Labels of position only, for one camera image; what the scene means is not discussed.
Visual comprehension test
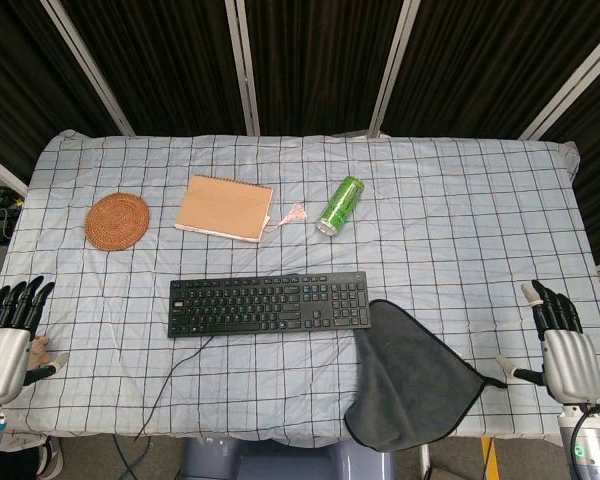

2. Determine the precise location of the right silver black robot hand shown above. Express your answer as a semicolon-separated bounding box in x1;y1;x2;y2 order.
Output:
494;279;600;405

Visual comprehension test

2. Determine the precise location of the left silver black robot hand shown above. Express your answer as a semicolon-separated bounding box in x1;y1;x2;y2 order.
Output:
0;275;71;406

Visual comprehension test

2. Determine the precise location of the black computer keyboard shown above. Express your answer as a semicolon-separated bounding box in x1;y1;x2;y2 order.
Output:
167;270;372;340

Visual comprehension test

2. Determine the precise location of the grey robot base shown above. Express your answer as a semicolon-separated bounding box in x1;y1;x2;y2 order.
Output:
179;436;397;480

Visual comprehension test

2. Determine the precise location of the black white shoe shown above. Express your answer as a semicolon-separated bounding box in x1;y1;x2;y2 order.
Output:
36;433;65;477

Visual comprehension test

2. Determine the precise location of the dark grey microfibre towel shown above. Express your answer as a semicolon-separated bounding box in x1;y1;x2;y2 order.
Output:
343;298;509;454

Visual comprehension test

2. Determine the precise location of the round woven rattan coaster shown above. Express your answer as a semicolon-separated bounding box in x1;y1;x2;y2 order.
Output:
84;193;152;252

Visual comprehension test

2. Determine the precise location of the light blue checked tablecloth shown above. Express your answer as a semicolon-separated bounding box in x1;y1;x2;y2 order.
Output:
0;128;600;447

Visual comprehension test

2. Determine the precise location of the brown kraft spiral notebook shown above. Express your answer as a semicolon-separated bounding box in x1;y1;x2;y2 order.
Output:
173;174;275;245

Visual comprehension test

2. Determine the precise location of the green energy drink can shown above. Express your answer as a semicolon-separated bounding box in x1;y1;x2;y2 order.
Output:
315;174;366;237

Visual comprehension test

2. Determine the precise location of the pink tassel bookmark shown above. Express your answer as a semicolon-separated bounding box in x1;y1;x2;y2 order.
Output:
265;202;309;233

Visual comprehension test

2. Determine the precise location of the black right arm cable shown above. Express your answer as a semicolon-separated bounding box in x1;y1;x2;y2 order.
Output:
568;402;600;480

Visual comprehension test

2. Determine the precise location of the green floor cable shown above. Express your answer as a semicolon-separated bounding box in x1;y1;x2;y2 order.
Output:
111;433;137;480

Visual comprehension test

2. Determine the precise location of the black keyboard cable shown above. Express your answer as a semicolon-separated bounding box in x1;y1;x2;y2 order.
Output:
133;333;216;442

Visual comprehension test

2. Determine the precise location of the blue floor cable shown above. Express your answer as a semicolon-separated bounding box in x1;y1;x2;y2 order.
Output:
128;438;150;480

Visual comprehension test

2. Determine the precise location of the white partition post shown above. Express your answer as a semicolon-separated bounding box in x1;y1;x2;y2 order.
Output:
0;146;30;195
223;0;261;137
39;0;135;137
366;0;422;138
518;20;600;141

